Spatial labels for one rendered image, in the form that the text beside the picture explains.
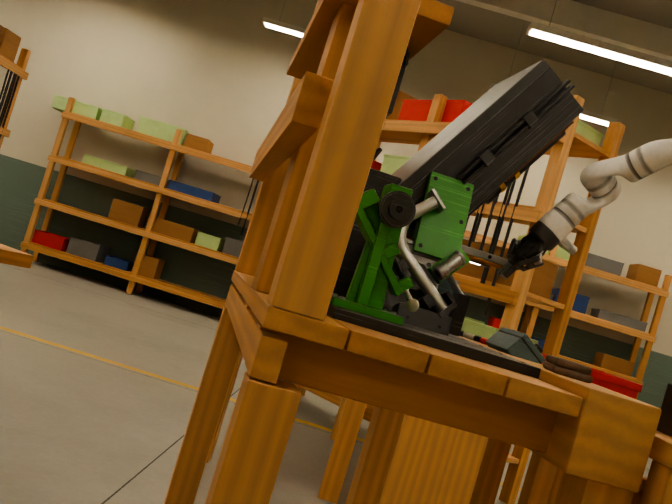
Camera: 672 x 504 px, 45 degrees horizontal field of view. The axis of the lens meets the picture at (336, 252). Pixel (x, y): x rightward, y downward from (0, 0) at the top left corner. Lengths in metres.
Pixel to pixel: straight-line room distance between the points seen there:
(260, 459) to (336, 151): 0.50
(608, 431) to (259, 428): 0.59
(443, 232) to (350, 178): 0.72
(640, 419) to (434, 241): 0.71
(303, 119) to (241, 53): 10.11
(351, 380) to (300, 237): 0.27
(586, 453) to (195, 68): 10.42
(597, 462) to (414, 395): 0.33
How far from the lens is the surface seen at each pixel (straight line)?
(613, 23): 9.71
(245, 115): 11.29
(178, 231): 10.70
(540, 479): 2.07
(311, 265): 1.30
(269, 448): 1.33
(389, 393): 1.43
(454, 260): 1.95
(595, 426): 1.47
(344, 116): 1.32
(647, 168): 2.04
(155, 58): 11.72
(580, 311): 10.76
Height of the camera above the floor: 0.95
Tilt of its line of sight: 2 degrees up
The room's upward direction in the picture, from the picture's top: 17 degrees clockwise
